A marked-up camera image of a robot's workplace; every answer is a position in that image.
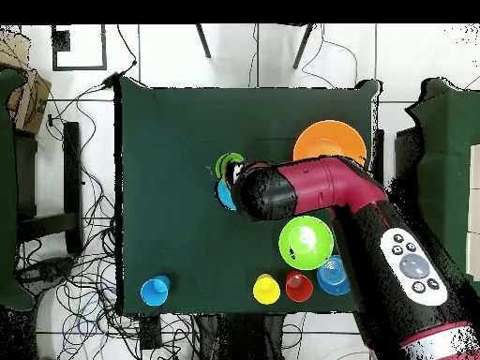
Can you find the green cup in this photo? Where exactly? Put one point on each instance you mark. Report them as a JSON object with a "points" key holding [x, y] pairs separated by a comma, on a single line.
{"points": [[221, 163]]}

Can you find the small cyan bowl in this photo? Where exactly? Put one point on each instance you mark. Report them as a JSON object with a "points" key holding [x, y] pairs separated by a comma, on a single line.
{"points": [[224, 195]]}

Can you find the large green bowl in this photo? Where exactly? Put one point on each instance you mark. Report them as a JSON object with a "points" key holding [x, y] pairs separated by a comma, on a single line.
{"points": [[305, 242]]}

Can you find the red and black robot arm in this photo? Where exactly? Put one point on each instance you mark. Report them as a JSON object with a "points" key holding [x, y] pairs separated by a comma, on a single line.
{"points": [[337, 183]]}

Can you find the dark green tablecloth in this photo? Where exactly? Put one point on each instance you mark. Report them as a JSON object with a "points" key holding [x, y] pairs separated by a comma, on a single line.
{"points": [[225, 131]]}

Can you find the large orange bowl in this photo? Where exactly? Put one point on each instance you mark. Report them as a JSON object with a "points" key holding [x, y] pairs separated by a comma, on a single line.
{"points": [[330, 138]]}

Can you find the yellow cup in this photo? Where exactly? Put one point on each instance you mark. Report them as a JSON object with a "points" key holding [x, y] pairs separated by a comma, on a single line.
{"points": [[266, 290]]}

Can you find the red-orange cup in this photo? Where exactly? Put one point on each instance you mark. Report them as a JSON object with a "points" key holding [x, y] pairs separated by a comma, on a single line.
{"points": [[299, 288]]}

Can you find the black stand leg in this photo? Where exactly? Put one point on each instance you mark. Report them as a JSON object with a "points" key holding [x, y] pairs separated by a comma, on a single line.
{"points": [[203, 41], [303, 47]]}

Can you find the large blue bowl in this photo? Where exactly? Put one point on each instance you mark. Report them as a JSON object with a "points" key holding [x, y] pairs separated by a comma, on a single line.
{"points": [[332, 277]]}

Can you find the blue cup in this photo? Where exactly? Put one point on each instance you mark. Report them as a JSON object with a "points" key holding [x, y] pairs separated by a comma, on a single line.
{"points": [[153, 292]]}

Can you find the black power adapter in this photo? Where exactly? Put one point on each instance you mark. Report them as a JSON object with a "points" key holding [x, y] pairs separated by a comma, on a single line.
{"points": [[110, 80]]}

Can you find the black power strip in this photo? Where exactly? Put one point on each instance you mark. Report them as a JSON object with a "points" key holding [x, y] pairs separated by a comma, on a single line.
{"points": [[150, 332]]}

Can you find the grey base with black knob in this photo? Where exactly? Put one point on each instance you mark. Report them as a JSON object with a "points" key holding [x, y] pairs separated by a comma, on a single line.
{"points": [[48, 270]]}

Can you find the green-clothed side table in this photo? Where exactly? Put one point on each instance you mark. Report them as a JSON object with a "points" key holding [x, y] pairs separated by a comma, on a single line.
{"points": [[7, 187], [450, 150]]}

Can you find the cardboard box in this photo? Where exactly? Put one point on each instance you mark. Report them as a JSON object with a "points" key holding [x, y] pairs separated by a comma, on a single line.
{"points": [[30, 101]]}

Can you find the white boxes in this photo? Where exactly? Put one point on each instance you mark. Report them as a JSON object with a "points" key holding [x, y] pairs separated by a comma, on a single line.
{"points": [[474, 210]]}

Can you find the black square floor frame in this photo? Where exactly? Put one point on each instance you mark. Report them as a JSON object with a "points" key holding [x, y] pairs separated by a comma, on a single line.
{"points": [[78, 68]]}

